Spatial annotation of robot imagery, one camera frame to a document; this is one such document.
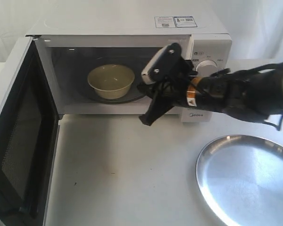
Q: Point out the blue white warning sticker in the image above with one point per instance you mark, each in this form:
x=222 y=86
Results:
x=175 y=22

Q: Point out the upper white control knob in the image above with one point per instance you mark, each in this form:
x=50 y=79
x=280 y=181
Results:
x=206 y=68

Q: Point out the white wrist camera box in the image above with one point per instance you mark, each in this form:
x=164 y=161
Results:
x=162 y=64

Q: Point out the white microwave door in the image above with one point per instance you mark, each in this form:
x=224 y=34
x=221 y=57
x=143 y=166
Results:
x=28 y=134

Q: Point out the white microwave oven body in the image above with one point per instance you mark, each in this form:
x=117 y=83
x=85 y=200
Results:
x=73 y=39

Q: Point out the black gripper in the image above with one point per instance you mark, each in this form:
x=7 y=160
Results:
x=168 y=92

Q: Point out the cream ceramic bowl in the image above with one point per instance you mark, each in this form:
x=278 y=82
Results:
x=111 y=81

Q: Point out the round stainless steel tray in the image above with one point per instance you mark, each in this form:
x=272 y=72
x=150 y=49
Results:
x=240 y=178

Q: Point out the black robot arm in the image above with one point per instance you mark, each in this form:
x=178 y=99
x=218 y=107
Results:
x=248 y=95

